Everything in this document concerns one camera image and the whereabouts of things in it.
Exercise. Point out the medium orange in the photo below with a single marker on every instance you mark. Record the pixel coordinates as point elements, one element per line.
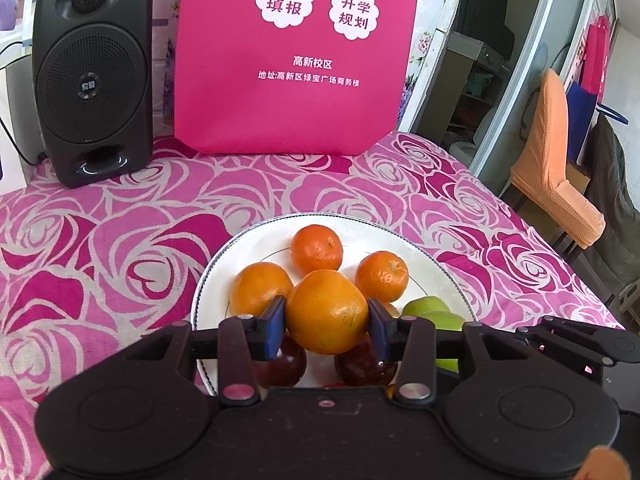
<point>257,285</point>

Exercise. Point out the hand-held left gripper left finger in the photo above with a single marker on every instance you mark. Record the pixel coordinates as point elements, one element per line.
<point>272,330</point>

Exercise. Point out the dark cloth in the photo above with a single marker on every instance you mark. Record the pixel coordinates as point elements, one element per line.
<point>615,210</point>

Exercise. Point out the pink rose printed tablecloth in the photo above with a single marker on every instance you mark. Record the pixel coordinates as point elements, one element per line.
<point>125,240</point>

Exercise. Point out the orange covered chair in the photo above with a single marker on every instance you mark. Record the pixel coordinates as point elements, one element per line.
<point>545,170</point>

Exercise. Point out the blue bag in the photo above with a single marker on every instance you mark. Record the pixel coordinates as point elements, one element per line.
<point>580,120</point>

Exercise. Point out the hanging pink bag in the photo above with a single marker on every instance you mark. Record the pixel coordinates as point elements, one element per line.
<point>595,55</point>

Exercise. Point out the black speaker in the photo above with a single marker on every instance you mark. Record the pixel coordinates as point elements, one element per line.
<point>92,85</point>

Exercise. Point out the white plate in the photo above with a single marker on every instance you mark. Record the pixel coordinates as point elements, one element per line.
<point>217,285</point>

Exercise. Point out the white door frame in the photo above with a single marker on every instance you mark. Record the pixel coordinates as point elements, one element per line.
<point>530,60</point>

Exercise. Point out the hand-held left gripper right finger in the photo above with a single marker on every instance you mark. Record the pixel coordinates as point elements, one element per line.
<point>381,332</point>

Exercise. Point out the orange tangerine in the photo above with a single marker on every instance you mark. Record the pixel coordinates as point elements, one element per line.
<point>381,276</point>
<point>316,249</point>

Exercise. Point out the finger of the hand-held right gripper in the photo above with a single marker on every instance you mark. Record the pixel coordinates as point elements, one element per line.
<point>575,342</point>

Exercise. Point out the magenta printed bag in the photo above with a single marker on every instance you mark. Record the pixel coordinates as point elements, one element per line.
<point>300,110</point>

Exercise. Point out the green apple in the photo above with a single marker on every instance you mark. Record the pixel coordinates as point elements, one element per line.
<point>425,305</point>

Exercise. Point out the green mango-shaped fruit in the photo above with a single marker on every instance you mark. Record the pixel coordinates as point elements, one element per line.
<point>447,321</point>

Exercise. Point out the dark red plum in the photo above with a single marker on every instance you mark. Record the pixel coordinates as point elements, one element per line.
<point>360,367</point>
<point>287,365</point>

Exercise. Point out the large orange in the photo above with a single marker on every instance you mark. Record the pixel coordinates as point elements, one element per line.
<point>327,310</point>

